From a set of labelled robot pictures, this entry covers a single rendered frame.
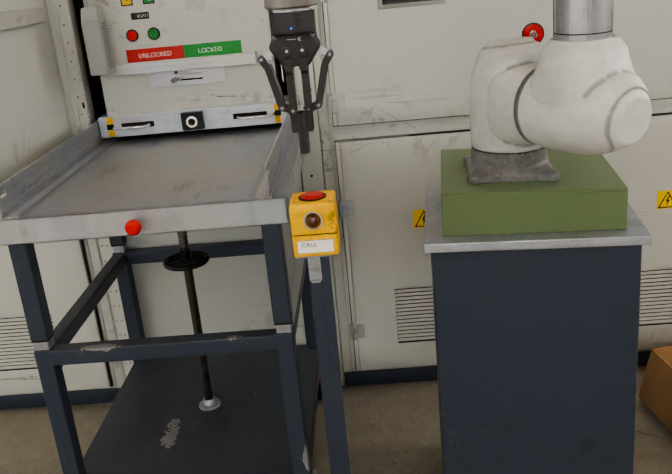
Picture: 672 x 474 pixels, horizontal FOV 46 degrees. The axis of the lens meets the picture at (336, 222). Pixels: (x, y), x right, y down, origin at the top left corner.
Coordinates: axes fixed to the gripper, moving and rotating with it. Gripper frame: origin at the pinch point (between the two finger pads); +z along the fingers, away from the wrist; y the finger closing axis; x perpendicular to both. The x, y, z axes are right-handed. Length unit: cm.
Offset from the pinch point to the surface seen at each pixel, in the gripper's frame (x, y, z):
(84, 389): -88, 86, 96
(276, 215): -19.4, 8.8, 20.8
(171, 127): -86, 44, 13
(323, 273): 1.2, -1.2, 25.8
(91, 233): -19, 47, 22
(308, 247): 3.7, 0.8, 19.7
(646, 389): -63, -83, 93
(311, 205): 3.5, -0.4, 12.2
